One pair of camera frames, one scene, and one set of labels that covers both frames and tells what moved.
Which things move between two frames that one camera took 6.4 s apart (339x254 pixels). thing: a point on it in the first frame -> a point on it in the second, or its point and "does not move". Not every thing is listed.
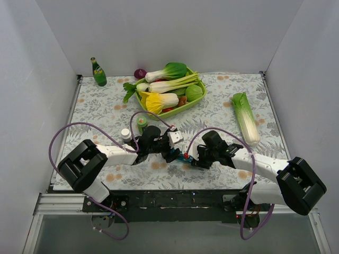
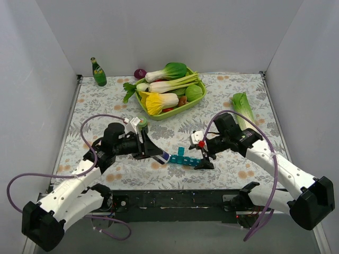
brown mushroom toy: x=182 y=100 does not move
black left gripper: x=167 y=149 -> x=143 y=144
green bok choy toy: x=171 y=70 does not move
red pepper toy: x=167 y=109 does not move
